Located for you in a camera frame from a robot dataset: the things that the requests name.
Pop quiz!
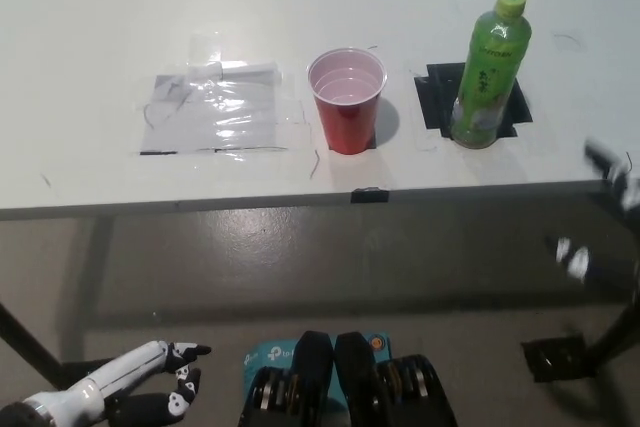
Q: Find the black floor tape patch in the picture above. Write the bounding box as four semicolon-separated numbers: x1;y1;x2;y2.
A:
55;357;115;391
519;332;599;385

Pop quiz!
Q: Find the black left robot body block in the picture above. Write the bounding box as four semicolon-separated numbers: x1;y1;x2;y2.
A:
238;330;335;427

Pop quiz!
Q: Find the red plastic cup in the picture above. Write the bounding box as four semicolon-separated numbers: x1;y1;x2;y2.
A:
306;47;390;156

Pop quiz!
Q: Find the green tea plastic bottle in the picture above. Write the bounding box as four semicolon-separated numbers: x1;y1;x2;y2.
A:
448;0;534;151

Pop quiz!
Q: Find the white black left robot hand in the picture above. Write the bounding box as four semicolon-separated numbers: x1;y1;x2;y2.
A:
22;340;213;427

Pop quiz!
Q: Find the large black tape square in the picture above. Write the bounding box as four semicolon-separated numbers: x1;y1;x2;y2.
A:
413;62;534;139

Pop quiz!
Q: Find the black table leg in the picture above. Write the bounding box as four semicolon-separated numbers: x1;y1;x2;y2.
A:
587;291;640;369
0;301;66;389

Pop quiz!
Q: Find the black tape on table edge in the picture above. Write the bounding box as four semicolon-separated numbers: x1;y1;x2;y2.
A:
351;187;390;205

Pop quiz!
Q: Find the paper sheet under clear film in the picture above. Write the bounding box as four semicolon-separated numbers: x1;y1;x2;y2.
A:
139;60;281;156

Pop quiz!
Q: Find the teal tp-link box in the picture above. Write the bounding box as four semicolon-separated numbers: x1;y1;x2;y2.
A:
242;330;395;401

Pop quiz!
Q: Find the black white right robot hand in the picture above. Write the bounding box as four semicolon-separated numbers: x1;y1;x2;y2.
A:
554;138;640;283

